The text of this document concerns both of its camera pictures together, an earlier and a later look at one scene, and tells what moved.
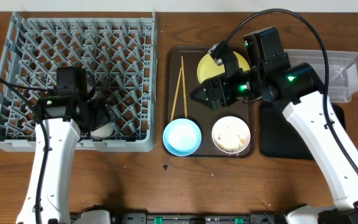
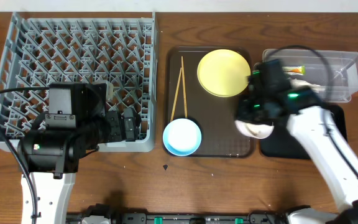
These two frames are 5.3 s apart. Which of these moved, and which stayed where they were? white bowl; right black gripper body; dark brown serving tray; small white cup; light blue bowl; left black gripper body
Moved: white bowl; left black gripper body; right black gripper body; small white cup
Stayed: light blue bowl; dark brown serving tray
